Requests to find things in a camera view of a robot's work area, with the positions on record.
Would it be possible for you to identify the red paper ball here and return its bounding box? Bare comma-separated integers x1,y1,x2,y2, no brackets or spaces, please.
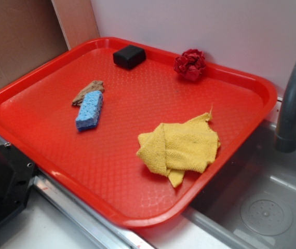
173,49,206,81

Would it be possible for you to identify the yellow knitted cloth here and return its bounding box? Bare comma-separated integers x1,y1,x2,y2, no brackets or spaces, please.
136,112,221,188

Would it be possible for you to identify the blue sponge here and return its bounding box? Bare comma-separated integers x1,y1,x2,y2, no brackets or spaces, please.
75,90,103,132

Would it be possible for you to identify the brown crumpled cloth piece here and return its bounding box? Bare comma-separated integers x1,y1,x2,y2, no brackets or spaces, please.
72,80,105,106

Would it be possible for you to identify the black rectangular block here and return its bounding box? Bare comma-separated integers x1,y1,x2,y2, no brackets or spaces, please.
113,45,146,70

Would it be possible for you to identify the red plastic tray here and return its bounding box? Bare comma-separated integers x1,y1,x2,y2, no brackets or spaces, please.
0,37,277,228

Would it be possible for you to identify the grey sink basin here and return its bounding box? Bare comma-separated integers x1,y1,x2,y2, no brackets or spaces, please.
184,122,296,248

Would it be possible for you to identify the brown cardboard panel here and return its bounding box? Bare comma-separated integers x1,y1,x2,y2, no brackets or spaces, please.
0,1,99,88

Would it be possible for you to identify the grey faucet spout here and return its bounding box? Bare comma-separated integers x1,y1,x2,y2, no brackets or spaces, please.
275,38,296,154

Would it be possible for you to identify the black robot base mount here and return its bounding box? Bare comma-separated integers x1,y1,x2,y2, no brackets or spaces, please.
0,145,37,227

